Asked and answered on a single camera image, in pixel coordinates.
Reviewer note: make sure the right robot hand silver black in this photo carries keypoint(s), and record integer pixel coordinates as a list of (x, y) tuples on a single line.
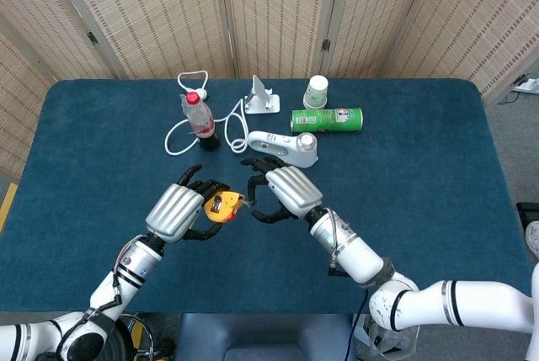
[(295, 190)]

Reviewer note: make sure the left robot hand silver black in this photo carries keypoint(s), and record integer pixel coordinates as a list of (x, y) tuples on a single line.
[(174, 213)]

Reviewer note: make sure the yellow tape measure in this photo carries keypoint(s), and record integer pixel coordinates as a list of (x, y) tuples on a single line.
[(223, 205)]

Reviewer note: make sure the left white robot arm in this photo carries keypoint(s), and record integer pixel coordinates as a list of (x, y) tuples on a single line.
[(130, 268)]

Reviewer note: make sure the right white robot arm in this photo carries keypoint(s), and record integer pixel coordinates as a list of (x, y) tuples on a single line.
[(358, 251)]

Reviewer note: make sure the white handheld appliance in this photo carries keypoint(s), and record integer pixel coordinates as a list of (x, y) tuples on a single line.
[(295, 148)]

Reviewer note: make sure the green chips can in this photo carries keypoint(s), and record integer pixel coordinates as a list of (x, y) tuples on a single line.
[(324, 120)]

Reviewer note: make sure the white phone stand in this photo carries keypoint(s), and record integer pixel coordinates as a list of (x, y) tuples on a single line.
[(269, 104)]

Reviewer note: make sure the cola bottle red cap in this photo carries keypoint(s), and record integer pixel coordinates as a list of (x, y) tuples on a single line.
[(202, 119)]

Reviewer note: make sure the white paper cup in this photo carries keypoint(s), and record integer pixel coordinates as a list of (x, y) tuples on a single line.
[(316, 93)]

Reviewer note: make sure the blue felt table mat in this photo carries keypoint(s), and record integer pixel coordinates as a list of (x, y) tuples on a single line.
[(84, 167)]

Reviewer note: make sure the black round ribbed object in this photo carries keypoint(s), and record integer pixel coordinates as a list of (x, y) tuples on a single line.
[(122, 346)]

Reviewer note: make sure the blue padded seat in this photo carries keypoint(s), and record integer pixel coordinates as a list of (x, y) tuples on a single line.
[(265, 336)]

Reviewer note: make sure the black metal screen hinge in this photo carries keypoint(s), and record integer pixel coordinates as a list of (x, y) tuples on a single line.
[(325, 44), (519, 79), (92, 38)]

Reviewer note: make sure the white waste bin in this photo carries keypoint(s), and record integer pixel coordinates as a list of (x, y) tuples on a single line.
[(360, 336)]

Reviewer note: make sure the clear plastic bag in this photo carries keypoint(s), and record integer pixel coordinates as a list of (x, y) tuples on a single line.
[(396, 342)]

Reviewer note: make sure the bamboo folding screen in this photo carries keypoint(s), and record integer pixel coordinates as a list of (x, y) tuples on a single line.
[(147, 12)]

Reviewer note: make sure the black box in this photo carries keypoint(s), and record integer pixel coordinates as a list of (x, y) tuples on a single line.
[(528, 211)]

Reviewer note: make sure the white shoe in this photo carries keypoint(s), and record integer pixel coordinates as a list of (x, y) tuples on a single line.
[(534, 237)]

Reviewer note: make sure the white power strip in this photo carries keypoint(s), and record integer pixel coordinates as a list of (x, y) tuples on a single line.
[(531, 85)]

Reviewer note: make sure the chrome stool frame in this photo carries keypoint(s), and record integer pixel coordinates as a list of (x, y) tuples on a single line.
[(150, 338)]

